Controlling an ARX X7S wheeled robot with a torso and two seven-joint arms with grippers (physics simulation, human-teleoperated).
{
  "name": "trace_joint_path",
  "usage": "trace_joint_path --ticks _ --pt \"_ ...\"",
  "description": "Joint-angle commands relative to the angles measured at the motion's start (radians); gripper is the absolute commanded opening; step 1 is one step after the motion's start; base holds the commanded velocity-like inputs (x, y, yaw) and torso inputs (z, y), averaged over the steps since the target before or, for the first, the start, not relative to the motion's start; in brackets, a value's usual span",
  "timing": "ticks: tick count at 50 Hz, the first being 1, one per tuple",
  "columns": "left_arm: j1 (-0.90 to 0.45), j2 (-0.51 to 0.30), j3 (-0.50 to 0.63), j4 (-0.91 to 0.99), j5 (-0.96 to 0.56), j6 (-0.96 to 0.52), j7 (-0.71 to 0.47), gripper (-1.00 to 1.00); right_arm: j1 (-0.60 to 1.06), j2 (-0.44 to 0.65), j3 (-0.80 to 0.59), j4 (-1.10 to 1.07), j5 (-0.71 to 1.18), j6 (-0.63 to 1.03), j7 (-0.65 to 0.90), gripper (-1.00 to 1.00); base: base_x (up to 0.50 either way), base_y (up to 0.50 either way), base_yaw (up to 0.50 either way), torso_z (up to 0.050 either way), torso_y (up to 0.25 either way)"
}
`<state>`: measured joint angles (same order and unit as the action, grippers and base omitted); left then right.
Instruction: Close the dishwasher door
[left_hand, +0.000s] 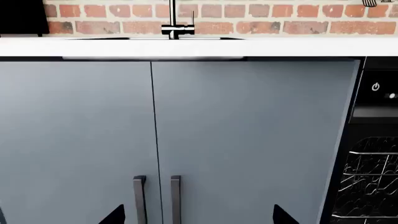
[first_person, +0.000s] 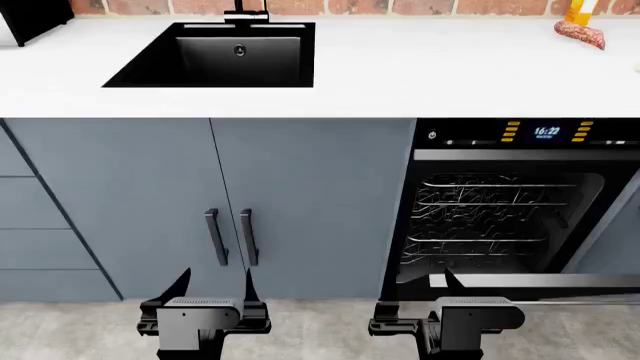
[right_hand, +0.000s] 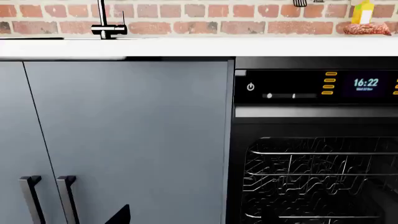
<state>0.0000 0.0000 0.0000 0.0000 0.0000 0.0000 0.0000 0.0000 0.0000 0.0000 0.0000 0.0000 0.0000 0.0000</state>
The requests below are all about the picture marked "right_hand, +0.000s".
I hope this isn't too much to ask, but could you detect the narrow grey cabinet door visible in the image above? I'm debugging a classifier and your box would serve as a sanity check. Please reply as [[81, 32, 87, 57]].
[[0, 61, 68, 224]]

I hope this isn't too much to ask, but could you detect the wire dishwasher rack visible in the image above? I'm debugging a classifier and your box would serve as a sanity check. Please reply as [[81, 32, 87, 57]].
[[242, 136, 398, 224]]

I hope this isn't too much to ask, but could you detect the black dishwasher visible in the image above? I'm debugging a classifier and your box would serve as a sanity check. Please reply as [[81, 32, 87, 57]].
[[226, 56, 398, 224]]

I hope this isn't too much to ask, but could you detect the white countertop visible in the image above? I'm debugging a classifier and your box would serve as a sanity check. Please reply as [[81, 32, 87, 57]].
[[0, 34, 398, 62]]

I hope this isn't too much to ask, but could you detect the red scrubbing sponge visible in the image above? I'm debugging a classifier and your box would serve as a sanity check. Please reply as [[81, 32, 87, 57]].
[[343, 22, 392, 36]]

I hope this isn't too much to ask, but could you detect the chrome kitchen faucet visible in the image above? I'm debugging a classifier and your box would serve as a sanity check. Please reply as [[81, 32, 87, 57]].
[[90, 0, 128, 40]]

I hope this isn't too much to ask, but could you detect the wide grey cabinet door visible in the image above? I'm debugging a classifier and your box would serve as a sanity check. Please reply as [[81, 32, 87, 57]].
[[23, 60, 234, 224]]

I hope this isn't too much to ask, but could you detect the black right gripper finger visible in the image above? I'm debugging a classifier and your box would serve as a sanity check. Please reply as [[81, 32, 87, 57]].
[[104, 203, 131, 224]]

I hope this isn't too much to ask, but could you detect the metal cabinet door handle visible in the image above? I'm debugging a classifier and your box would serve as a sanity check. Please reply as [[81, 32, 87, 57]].
[[19, 175, 47, 224], [56, 175, 80, 224]]

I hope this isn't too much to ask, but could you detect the yellow bottle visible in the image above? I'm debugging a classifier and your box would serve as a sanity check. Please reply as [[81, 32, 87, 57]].
[[351, 0, 376, 25]]

